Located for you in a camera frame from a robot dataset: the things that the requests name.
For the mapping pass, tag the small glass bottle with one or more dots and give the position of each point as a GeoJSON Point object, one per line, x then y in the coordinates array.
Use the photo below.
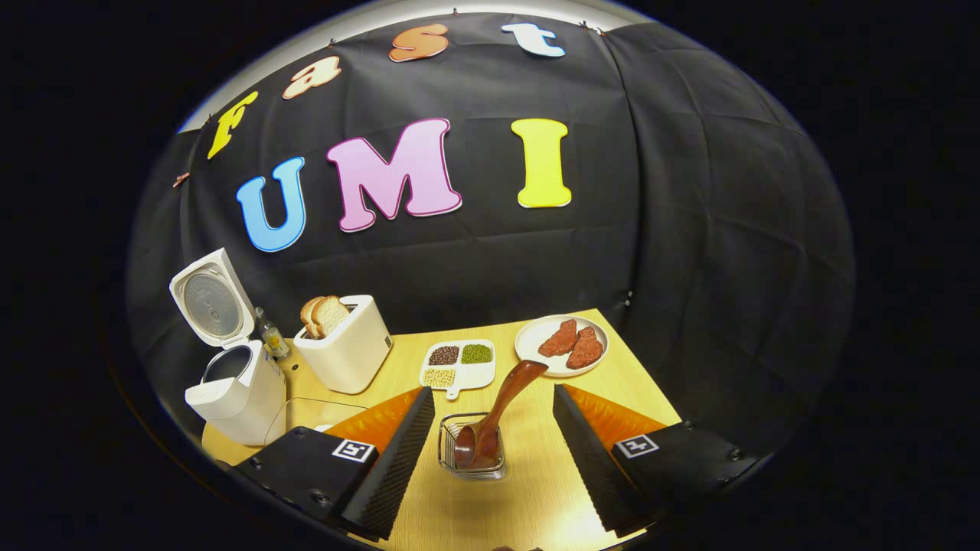
{"type": "Point", "coordinates": [272, 337]}

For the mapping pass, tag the yellow soybeans pile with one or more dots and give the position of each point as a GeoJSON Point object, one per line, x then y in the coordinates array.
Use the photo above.
{"type": "Point", "coordinates": [439, 377]}

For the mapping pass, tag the white round plate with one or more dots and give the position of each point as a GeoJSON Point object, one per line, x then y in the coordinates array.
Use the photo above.
{"type": "Point", "coordinates": [528, 340]}

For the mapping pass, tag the dark red beans pile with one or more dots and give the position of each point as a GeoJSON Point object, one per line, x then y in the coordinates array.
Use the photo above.
{"type": "Point", "coordinates": [444, 355]}

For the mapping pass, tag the white divided dish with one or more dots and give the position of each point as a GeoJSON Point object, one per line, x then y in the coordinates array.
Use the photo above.
{"type": "Point", "coordinates": [478, 375]}

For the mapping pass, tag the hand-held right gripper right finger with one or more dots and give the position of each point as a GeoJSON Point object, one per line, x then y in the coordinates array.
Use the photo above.
{"type": "Point", "coordinates": [586, 459]}

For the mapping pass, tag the brown wooden spoon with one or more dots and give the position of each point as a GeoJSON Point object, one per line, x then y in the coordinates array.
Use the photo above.
{"type": "Point", "coordinates": [509, 398]}

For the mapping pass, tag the clear box of rice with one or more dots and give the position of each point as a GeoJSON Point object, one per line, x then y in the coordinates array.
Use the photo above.
{"type": "Point", "coordinates": [306, 417]}

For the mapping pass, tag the black backdrop cloth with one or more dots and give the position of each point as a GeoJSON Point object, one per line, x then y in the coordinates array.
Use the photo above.
{"type": "Point", "coordinates": [689, 229]}

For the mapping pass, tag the white toaster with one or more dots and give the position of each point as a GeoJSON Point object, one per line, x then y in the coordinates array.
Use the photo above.
{"type": "Point", "coordinates": [348, 360]}

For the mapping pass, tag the green mung beans pile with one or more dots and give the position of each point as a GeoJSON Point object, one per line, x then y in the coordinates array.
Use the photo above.
{"type": "Point", "coordinates": [476, 353]}

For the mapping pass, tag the white rice cooker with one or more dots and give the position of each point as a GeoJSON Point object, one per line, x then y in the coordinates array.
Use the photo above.
{"type": "Point", "coordinates": [245, 398]}

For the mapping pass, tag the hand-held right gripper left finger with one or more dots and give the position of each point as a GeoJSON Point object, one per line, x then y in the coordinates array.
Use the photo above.
{"type": "Point", "coordinates": [402, 459]}

